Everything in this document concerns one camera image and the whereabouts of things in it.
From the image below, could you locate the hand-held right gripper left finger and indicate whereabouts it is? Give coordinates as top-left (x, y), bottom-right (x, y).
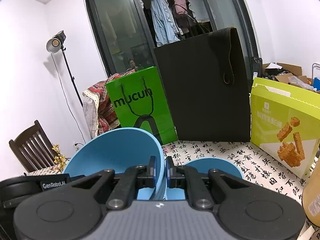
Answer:
top-left (71, 156), bottom-right (157, 210)

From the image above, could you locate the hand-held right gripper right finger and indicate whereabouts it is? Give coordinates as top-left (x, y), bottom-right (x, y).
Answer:
top-left (166, 156), bottom-right (252, 210)

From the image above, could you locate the blue bowl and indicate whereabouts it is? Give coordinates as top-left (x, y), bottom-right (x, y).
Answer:
top-left (166, 158), bottom-right (244, 200)
top-left (62, 127), bottom-right (166, 200)

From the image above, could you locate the dark wooden chair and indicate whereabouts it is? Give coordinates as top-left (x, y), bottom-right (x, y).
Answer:
top-left (9, 120), bottom-right (59, 173)

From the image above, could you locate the yellow flower branch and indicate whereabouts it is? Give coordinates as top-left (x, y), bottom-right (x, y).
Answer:
top-left (52, 144), bottom-right (69, 173)

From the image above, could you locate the calligraphy print tablecloth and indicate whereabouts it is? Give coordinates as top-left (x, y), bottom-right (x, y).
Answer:
top-left (25, 139), bottom-right (313, 230)

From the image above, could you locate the red patterned blanket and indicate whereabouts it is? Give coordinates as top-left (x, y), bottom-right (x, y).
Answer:
top-left (86, 70), bottom-right (137, 135)

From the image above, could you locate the green paper bag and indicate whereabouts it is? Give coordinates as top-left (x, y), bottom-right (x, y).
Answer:
top-left (105, 66), bottom-right (178, 145)

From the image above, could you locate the grey quilted cushion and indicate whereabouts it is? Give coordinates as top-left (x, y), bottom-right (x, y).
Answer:
top-left (82, 90), bottom-right (100, 138)

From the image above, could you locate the black paper bag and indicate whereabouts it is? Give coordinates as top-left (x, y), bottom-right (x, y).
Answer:
top-left (153, 5), bottom-right (252, 142)

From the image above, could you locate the yellow-green snack box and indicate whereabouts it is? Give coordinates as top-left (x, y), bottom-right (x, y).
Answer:
top-left (251, 77), bottom-right (320, 178)

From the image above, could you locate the yellow bottle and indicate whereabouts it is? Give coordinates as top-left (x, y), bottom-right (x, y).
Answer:
top-left (301, 152), bottom-right (320, 230)

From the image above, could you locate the studio light on stand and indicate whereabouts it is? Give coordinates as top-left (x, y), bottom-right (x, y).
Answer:
top-left (46, 30), bottom-right (84, 108)

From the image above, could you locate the black framed sliding glass door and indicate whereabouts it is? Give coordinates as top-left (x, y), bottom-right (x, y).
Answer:
top-left (82, 0), bottom-right (262, 80)

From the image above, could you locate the light blue hanging shirt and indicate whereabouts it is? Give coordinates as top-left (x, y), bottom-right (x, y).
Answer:
top-left (151, 0), bottom-right (183, 47)

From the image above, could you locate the open cardboard box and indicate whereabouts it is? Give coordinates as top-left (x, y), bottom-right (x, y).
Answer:
top-left (261, 62), bottom-right (312, 88)

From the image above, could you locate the white hanging garment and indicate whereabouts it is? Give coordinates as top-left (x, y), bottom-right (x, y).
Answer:
top-left (181, 0), bottom-right (215, 22)

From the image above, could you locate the pink hanging garment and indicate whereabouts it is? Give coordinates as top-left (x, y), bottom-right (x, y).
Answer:
top-left (172, 0), bottom-right (190, 15)

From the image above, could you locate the black lamp cable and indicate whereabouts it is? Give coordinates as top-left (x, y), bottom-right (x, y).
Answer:
top-left (51, 52), bottom-right (83, 145)

